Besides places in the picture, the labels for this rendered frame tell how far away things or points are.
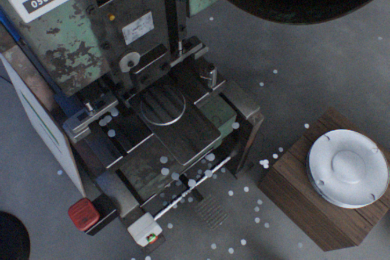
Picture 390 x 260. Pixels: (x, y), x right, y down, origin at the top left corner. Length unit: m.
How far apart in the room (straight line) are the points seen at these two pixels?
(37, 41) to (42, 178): 1.33
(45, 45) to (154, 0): 0.25
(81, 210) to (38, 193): 0.92
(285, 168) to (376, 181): 0.32
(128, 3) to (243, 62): 1.36
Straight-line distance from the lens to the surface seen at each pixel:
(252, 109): 1.11
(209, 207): 1.49
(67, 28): 0.57
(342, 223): 1.39
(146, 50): 0.80
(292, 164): 1.38
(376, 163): 1.45
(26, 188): 1.85
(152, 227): 1.01
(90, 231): 0.98
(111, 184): 1.04
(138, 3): 0.69
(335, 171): 1.37
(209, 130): 0.91
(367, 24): 2.36
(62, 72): 0.63
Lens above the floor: 1.62
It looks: 65 degrees down
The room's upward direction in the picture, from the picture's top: 1 degrees counter-clockwise
